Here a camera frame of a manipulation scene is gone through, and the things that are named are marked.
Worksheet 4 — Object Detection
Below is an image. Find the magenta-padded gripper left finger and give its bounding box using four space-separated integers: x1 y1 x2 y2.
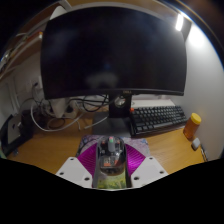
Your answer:
55 143 101 189

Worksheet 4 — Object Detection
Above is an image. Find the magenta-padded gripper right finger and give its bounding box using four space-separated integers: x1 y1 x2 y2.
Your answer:
123 143 169 189

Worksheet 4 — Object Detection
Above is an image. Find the transparent computer mouse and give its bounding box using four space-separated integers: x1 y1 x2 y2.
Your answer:
96 135 128 177

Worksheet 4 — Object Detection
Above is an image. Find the landscape print mouse pad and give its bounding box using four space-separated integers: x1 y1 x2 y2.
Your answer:
75 134 152 190

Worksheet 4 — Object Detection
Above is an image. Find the black keyboard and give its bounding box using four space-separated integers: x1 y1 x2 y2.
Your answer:
129 105 188 137

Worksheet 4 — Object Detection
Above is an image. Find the small grey case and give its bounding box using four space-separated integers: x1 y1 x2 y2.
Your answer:
190 137 202 151

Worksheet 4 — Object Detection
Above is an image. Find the dark pen-shaped gadget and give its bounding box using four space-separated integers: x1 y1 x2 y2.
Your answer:
199 146 209 163

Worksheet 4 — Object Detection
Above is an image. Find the orange bottle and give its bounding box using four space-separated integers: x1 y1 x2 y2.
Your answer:
182 112 202 140

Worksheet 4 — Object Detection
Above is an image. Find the white power strip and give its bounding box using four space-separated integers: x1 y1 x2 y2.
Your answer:
49 98 79 119

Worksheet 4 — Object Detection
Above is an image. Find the black desk stand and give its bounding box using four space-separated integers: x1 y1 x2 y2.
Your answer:
0 109 34 157

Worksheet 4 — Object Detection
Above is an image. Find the silver mini computer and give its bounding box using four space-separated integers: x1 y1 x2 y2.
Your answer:
7 116 22 144

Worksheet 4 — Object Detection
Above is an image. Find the black computer monitor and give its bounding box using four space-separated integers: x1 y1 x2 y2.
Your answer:
40 5 188 138

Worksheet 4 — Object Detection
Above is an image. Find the white wall socket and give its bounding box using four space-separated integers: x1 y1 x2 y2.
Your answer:
31 78 43 89

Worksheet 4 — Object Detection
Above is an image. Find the wooden wall shelf unit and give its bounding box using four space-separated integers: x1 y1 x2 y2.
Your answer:
0 0 68 81

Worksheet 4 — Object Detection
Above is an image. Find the white wall light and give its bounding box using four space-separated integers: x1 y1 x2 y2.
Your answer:
175 13 185 33

